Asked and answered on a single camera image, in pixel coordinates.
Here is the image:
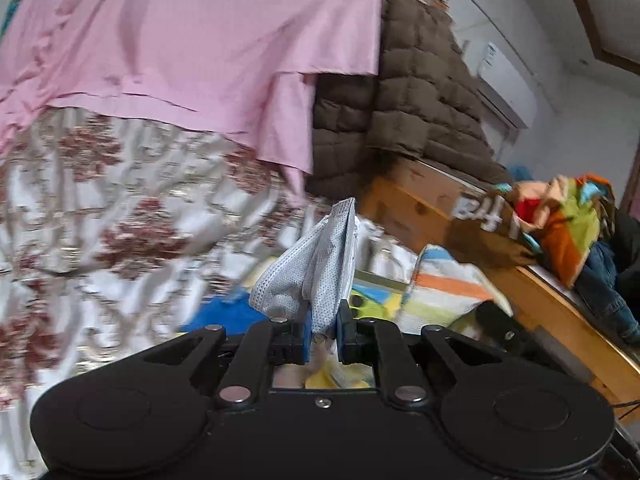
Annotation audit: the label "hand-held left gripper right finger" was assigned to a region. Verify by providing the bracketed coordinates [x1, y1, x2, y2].
[336, 305, 505, 408]

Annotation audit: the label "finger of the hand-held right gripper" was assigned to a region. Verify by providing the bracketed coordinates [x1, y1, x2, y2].
[474, 300, 526, 356]

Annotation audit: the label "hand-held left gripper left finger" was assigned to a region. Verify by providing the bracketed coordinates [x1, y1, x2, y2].
[142, 319, 313, 408]

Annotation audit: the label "grey box with painted bottom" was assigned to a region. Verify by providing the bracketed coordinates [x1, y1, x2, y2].
[350, 270, 416, 321]

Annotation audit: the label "striped cloth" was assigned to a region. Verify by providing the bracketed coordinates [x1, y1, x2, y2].
[397, 244, 513, 336]

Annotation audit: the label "blue face mask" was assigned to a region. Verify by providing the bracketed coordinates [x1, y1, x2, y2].
[248, 197, 358, 336]

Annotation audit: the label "brown cloth with white print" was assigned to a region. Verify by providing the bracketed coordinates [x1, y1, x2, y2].
[447, 187, 541, 268]

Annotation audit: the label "blue yellow cloth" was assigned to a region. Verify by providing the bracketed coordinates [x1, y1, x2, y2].
[180, 287, 273, 336]

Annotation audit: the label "blue jeans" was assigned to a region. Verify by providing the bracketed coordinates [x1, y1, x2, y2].
[575, 240, 640, 343]

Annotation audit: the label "colourful patchwork cloth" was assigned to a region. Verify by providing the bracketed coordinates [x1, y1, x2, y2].
[510, 174, 618, 288]

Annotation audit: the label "dark jacket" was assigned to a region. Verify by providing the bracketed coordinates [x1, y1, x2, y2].
[612, 205, 640, 281]

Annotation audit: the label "cardboard box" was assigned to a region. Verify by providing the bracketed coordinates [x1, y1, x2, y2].
[390, 157, 491, 211]

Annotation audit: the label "brown puffer jacket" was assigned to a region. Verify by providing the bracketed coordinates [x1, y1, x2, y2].
[305, 0, 516, 201]

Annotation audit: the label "white air conditioner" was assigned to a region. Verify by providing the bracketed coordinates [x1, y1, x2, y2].
[462, 40, 538, 128]

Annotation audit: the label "floral satin blanket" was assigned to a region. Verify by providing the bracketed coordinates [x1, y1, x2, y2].
[0, 107, 426, 480]

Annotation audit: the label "pink hanging bed sheet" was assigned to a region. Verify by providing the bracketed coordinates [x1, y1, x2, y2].
[0, 0, 403, 196]

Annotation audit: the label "wooden bed frame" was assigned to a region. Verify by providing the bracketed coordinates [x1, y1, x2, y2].
[360, 175, 640, 421]

